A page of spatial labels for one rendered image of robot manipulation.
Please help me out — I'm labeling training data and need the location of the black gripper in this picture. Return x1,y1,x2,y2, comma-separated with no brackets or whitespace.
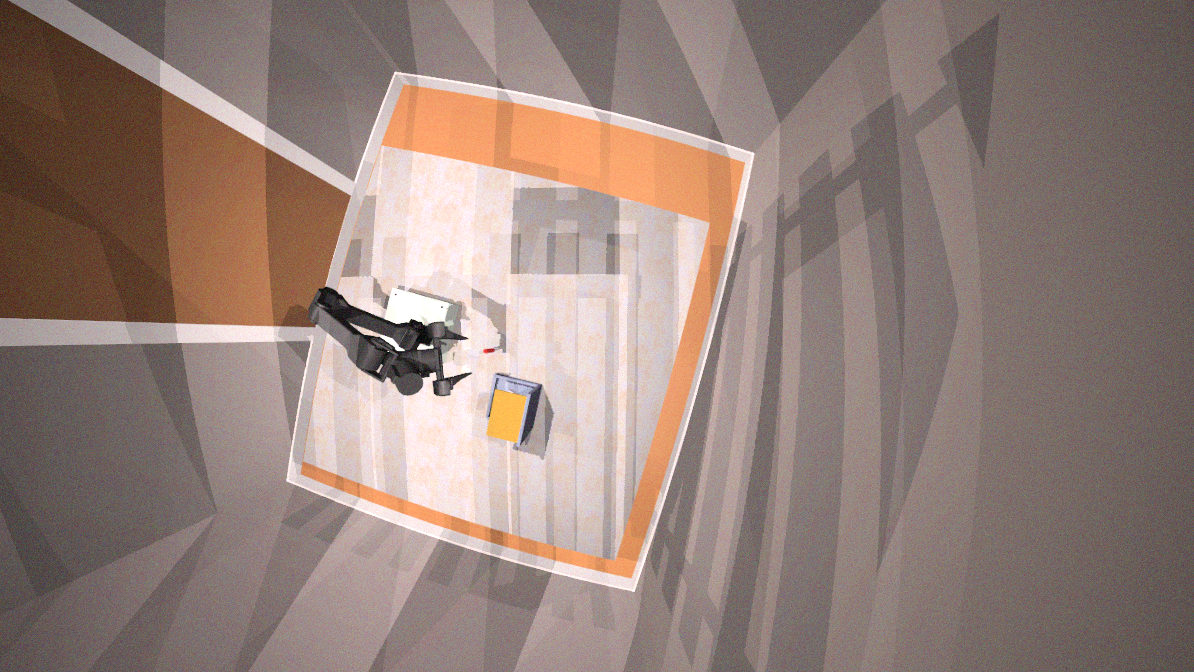
410,322,472,396

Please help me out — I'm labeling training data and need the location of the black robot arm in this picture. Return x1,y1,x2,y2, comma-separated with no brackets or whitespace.
308,286,436,396

